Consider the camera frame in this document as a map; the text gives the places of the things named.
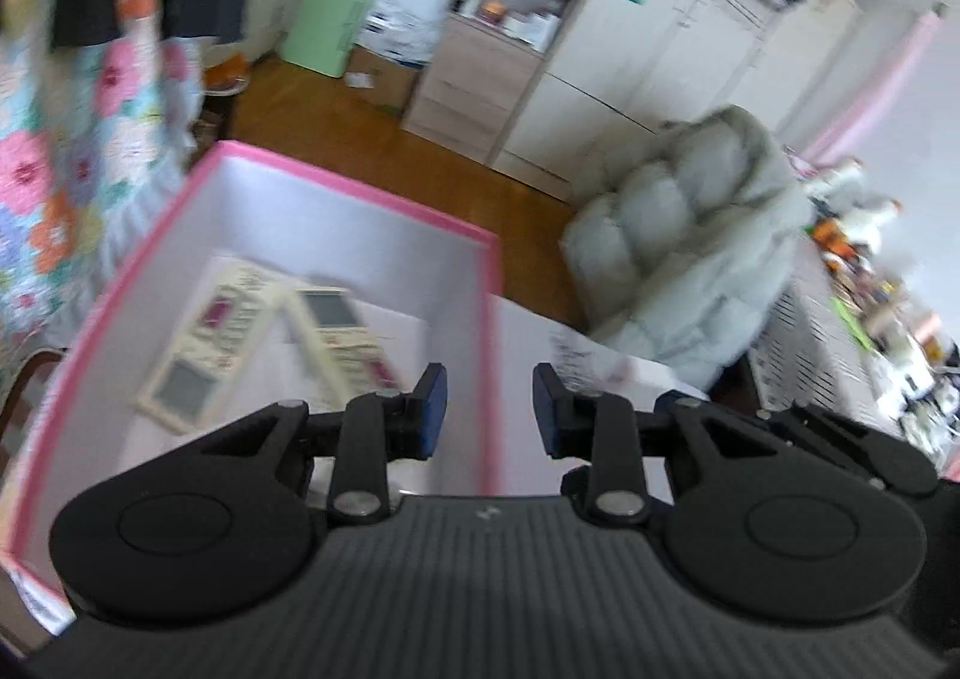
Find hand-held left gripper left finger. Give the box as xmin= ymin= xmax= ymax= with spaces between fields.
xmin=199 ymin=362 xmax=449 ymax=527

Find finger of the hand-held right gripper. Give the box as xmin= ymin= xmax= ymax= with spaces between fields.
xmin=756 ymin=403 xmax=941 ymax=497

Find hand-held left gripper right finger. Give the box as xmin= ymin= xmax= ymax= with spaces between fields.
xmin=531 ymin=362 xmax=760 ymax=527

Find cream remote with pink panel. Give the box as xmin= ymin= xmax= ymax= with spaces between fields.
xmin=283 ymin=286 xmax=414 ymax=417

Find pink storage box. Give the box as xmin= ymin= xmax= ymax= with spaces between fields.
xmin=0 ymin=140 xmax=504 ymax=639

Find cream remote with pink buttons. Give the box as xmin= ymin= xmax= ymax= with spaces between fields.
xmin=134 ymin=259 xmax=290 ymax=435

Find white striped tablecloth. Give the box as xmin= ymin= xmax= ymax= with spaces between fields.
xmin=480 ymin=295 xmax=715 ymax=500

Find pile of small desk items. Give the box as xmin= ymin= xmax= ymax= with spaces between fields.
xmin=786 ymin=152 xmax=960 ymax=441

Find grey puffer jacket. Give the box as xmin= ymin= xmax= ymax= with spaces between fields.
xmin=560 ymin=104 xmax=815 ymax=393

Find cardboard box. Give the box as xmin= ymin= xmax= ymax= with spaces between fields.
xmin=348 ymin=44 xmax=422 ymax=111

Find pink cloth strip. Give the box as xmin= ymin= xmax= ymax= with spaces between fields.
xmin=798 ymin=10 xmax=947 ymax=164

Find wooden shelf cabinet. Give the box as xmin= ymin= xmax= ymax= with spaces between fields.
xmin=400 ymin=0 xmax=632 ymax=164

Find light wooden wardrobe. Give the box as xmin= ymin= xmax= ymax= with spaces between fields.
xmin=486 ymin=0 xmax=865 ymax=201

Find green bin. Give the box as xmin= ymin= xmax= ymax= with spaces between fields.
xmin=283 ymin=0 xmax=377 ymax=79

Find dark wooden chair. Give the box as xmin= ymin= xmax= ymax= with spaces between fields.
xmin=0 ymin=347 xmax=66 ymax=456

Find floral quilt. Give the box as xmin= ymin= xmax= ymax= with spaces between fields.
xmin=0 ymin=0 xmax=209 ymax=351

